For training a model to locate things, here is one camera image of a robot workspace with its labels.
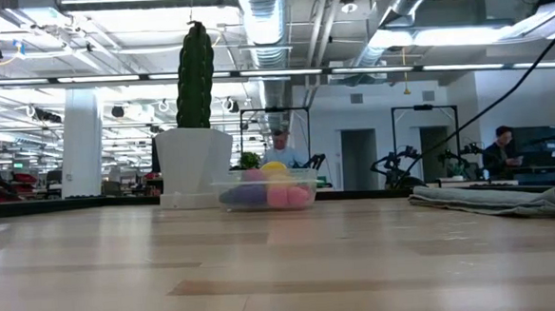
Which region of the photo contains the yellow toy lemon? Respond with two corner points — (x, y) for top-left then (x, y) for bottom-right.
(259, 160), (296, 188)

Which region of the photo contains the large pink toy fruit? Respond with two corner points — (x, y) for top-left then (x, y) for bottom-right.
(265, 185), (292, 210)

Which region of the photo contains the purple toy grape bunch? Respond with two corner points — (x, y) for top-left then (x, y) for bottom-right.
(220, 183), (270, 212)

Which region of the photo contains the clear plastic tupperware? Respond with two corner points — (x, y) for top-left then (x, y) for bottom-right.
(210, 165), (321, 215)

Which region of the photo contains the person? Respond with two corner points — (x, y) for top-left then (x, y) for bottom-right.
(259, 127), (307, 170)
(479, 124), (526, 182)

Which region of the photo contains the small green leafy plant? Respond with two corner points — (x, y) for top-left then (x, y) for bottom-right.
(238, 149), (264, 172)

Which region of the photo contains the white plant pot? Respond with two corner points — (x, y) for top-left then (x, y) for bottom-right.
(153, 125), (238, 212)

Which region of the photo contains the tall green cactus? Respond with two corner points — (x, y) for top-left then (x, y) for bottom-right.
(171, 19), (219, 131)

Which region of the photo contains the long ceiling light strip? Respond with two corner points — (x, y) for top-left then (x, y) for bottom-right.
(0, 49), (555, 98)

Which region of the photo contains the yellow hanging pendant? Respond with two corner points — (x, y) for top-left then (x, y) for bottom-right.
(398, 46), (411, 97)

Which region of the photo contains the dark background desk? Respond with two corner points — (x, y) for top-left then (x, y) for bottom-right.
(0, 192), (162, 220)

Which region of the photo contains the white building column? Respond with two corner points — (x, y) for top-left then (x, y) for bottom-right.
(56, 87), (108, 199)

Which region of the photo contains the grey folded cloth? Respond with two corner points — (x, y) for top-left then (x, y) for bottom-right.
(407, 178), (555, 226)

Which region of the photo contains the red office chair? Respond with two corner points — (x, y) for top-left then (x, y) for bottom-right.
(11, 171), (39, 194)

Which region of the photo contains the dark computer monitor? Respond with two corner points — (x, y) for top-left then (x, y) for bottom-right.
(507, 124), (555, 169)

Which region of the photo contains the silver corrugated ventilation duct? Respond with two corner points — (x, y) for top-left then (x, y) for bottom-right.
(236, 0), (298, 153)

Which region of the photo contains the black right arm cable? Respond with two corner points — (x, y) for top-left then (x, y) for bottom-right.
(384, 16), (555, 188)

